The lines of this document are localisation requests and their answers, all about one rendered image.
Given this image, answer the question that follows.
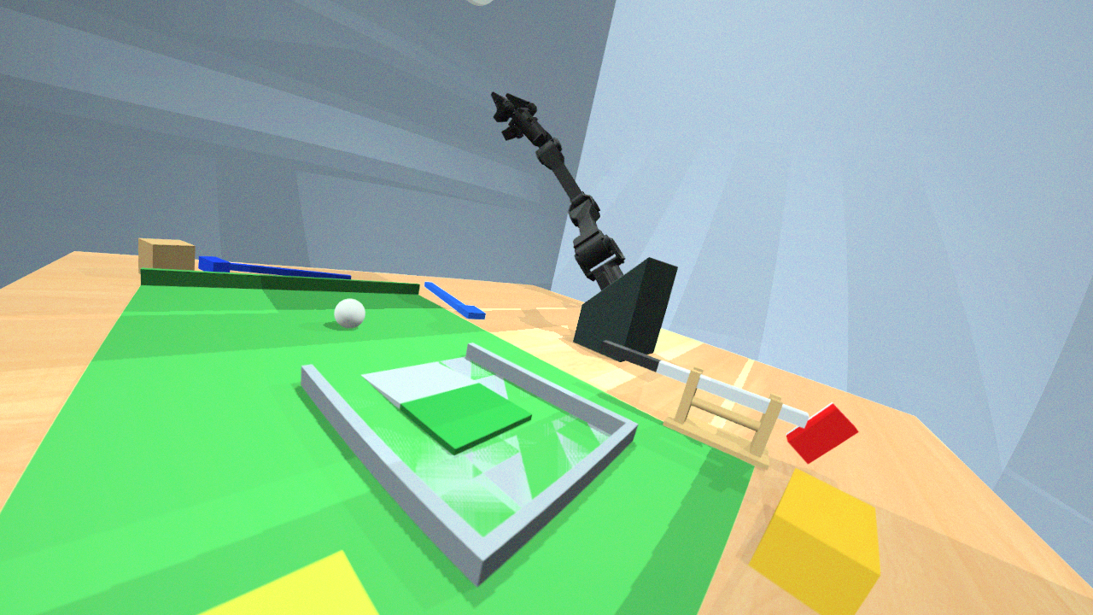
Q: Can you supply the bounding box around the tan box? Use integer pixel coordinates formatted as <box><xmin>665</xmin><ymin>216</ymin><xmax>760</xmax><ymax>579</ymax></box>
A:
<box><xmin>138</xmin><ymin>238</ymin><xmax>195</xmax><ymax>274</ymax></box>

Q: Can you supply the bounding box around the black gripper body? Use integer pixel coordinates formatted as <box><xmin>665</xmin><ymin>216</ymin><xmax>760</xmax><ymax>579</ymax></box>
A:
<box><xmin>494</xmin><ymin>102</ymin><xmax>538</xmax><ymax>134</ymax></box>

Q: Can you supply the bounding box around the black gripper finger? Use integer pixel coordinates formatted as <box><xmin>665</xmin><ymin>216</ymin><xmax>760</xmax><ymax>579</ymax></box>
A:
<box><xmin>491</xmin><ymin>92</ymin><xmax>510</xmax><ymax>111</ymax></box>
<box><xmin>506</xmin><ymin>93</ymin><xmax>529</xmax><ymax>110</ymax></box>

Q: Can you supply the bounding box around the yellow cube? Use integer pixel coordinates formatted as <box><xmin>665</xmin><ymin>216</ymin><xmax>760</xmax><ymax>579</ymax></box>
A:
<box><xmin>749</xmin><ymin>468</ymin><xmax>880</xmax><ymax>615</ymax></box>

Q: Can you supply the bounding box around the white ball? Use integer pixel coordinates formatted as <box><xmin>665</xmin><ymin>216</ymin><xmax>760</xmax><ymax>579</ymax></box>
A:
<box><xmin>334</xmin><ymin>299</ymin><xmax>365</xmax><ymax>329</ymax></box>

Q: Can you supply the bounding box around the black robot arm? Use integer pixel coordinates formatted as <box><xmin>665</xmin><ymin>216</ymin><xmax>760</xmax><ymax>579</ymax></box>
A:
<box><xmin>502</xmin><ymin>122</ymin><xmax>625</xmax><ymax>289</ymax></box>

